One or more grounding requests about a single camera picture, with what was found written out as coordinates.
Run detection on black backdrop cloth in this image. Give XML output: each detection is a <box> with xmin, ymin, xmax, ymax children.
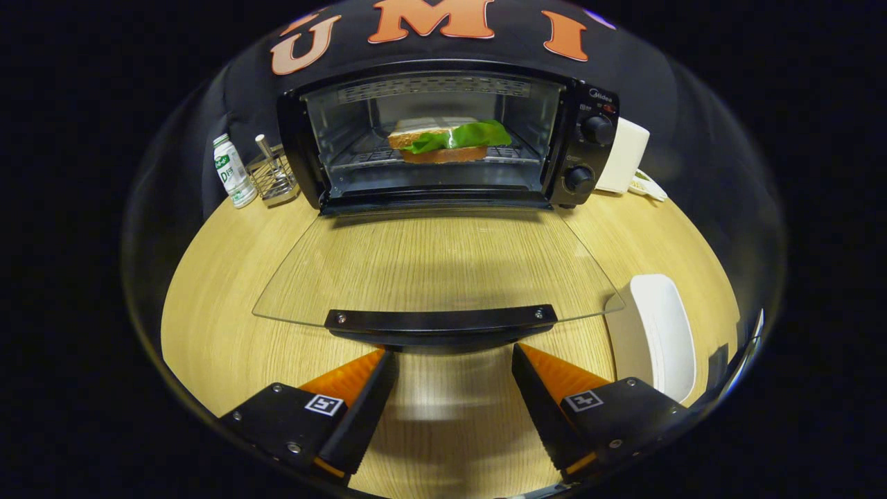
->
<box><xmin>123</xmin><ymin>0</ymin><xmax>788</xmax><ymax>292</ymax></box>

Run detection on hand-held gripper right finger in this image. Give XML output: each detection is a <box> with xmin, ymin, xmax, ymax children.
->
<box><xmin>511</xmin><ymin>342</ymin><xmax>688</xmax><ymax>484</ymax></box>

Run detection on black toaster oven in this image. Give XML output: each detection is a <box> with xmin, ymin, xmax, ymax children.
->
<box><xmin>251</xmin><ymin>58</ymin><xmax>626</xmax><ymax>356</ymax></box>

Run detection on wire mesh holder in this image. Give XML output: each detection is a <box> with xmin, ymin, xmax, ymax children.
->
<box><xmin>245</xmin><ymin>143</ymin><xmax>302</xmax><ymax>209</ymax></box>

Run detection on white bottle green label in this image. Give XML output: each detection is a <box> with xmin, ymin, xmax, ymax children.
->
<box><xmin>212</xmin><ymin>133</ymin><xmax>259</xmax><ymax>210</ymax></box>

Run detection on white rectangular plate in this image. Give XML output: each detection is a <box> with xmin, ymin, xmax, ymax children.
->
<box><xmin>604</xmin><ymin>273</ymin><xmax>698</xmax><ymax>405</ymax></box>

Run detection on metal utensil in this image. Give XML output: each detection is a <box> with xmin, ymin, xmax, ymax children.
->
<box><xmin>254</xmin><ymin>133</ymin><xmax>286</xmax><ymax>182</ymax></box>

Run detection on white divided bean dish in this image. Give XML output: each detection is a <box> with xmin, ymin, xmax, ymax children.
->
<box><xmin>626</xmin><ymin>169</ymin><xmax>669</xmax><ymax>203</ymax></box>

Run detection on white pop-up toaster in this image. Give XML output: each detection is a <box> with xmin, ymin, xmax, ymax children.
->
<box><xmin>594</xmin><ymin>116</ymin><xmax>651</xmax><ymax>195</ymax></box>

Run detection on lettuce sandwich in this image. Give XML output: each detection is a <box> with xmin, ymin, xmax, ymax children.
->
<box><xmin>386</xmin><ymin>117</ymin><xmax>514</xmax><ymax>166</ymax></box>

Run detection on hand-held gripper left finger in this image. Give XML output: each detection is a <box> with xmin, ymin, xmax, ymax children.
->
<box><xmin>218</xmin><ymin>348</ymin><xmax>399</xmax><ymax>486</ymax></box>

